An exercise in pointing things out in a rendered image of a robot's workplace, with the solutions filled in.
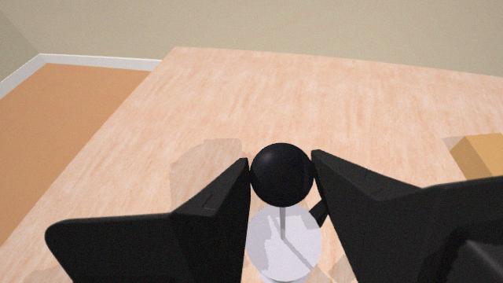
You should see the glass french press with black handle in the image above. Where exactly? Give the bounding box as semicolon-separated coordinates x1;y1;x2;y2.
245;143;328;283

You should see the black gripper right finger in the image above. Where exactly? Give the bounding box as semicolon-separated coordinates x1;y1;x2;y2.
310;149;503;283

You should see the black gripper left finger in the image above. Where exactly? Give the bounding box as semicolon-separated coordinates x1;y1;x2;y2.
44;157;251;283

